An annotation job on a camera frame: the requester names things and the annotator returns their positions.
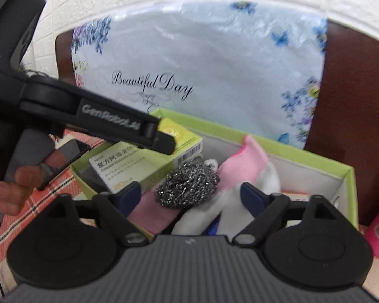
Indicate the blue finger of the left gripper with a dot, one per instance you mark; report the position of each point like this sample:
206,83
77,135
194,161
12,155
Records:
163,142

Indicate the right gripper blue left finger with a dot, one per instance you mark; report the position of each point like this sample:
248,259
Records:
128,198

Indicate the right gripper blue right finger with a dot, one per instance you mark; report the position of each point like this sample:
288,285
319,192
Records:
253,199

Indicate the yellow medicine box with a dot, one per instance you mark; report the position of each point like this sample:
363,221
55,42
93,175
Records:
122,163

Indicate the white pink work glove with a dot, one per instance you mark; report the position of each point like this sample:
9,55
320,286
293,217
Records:
250,164

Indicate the steel wool scrubber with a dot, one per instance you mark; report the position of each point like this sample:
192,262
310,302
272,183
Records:
191,184

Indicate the person's left hand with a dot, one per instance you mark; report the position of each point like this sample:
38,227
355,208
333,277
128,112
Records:
13,195

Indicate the green cardboard box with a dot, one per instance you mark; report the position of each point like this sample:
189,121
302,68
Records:
301,174

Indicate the black smartphone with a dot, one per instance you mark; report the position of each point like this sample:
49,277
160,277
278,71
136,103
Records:
72,150

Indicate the brown wooden headboard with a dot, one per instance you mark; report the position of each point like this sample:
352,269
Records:
345,126

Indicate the floral plastic bag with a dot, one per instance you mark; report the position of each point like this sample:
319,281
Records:
253,66

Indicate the plaid bed blanket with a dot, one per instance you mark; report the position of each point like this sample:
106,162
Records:
65,183

